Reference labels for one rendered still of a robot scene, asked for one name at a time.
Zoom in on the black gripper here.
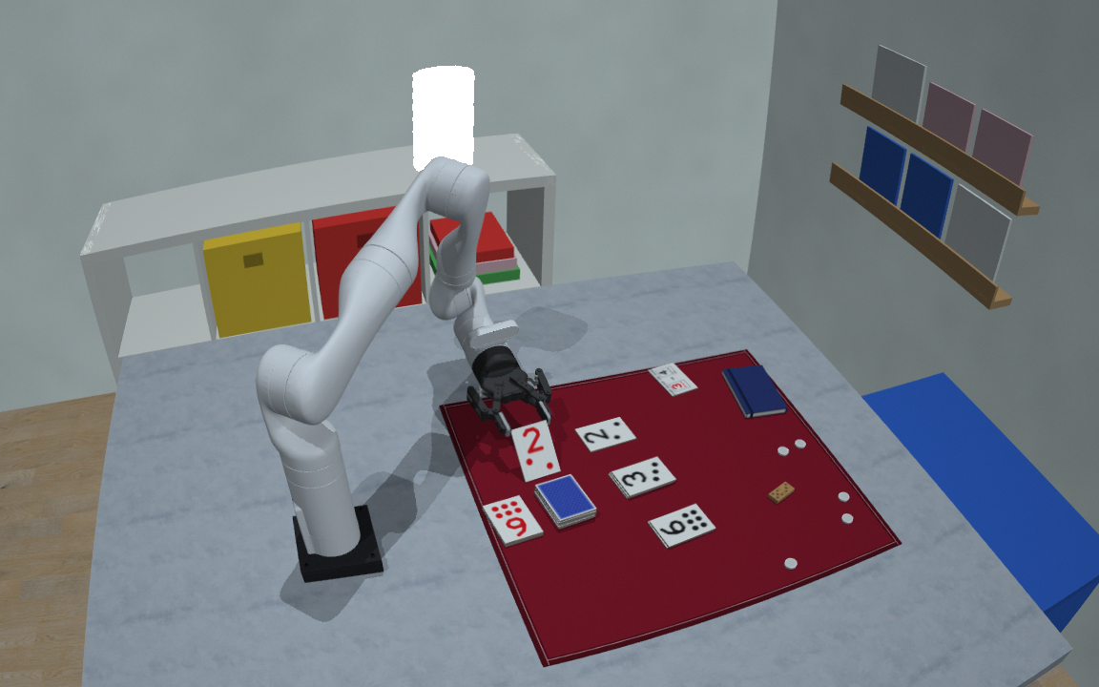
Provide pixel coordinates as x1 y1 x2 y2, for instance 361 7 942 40
467 345 552 437

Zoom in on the dark red play mat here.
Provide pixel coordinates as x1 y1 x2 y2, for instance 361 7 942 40
440 350 902 667
447 354 893 657

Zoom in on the small tan wooden block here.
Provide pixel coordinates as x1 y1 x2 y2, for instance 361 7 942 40
768 483 795 505

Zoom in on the blue playing card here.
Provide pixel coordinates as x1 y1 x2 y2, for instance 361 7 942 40
535 474 597 522

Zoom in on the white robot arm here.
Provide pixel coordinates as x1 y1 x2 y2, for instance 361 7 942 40
256 156 519 556

